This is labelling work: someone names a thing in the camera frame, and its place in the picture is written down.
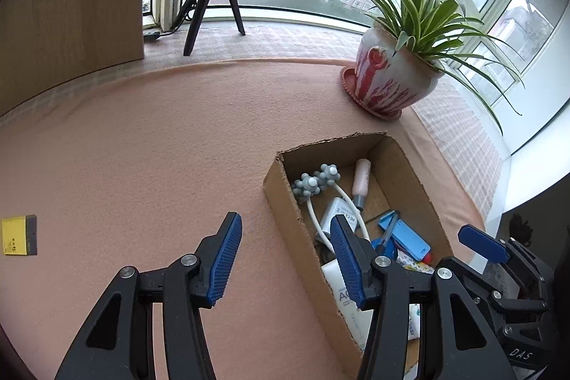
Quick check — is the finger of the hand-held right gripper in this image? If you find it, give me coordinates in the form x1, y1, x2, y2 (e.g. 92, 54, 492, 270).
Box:
445, 256, 550, 315
458, 224, 523, 270

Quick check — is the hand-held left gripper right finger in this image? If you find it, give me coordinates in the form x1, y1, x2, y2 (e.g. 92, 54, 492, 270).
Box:
330, 214, 519, 380

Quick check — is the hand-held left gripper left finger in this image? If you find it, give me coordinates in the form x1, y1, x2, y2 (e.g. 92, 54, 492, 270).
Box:
54, 211, 243, 380

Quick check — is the round blue tape measure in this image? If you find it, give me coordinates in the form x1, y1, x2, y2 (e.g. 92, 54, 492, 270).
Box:
370, 238, 399, 260

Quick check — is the clear gel pen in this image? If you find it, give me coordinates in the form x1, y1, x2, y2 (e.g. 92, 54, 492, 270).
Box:
376, 210, 400, 251

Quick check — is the white lotion tube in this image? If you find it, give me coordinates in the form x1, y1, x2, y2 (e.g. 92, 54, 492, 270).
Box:
321, 257, 377, 352

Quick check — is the white charger adapter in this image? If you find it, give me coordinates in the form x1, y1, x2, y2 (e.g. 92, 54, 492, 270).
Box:
318, 197, 361, 236

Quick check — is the blue phone stand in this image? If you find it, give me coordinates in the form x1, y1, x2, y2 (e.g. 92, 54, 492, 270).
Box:
378, 210, 432, 261

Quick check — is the patterned lighter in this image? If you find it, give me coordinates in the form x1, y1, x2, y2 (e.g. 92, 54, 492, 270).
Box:
396, 253, 435, 275

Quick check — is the cardboard box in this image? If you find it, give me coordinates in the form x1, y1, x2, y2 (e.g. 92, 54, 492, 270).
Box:
263, 131, 455, 380

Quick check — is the small pink bottle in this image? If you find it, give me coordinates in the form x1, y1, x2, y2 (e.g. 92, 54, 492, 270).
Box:
352, 158, 372, 210

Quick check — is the grey knobbed roller massager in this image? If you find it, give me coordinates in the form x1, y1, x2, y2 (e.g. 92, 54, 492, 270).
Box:
291, 164, 372, 243

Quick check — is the peach felt table cloth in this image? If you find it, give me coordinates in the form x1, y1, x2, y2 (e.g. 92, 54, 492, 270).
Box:
0, 57, 491, 380

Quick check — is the pink pot saucer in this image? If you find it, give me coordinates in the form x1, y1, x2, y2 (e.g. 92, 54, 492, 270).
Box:
341, 66, 404, 121

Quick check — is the spider plant in red-white pot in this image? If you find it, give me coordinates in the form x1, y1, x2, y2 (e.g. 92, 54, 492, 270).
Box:
318, 0, 526, 120

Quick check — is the yellow and grey ruler card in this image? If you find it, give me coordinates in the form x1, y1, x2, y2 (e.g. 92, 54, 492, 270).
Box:
1, 216, 37, 257

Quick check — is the wooden board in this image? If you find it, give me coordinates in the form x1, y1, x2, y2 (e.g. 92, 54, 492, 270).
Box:
0, 0, 154, 118

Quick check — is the black ring light cable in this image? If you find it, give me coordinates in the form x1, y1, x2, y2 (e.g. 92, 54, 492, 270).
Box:
142, 0, 206, 42

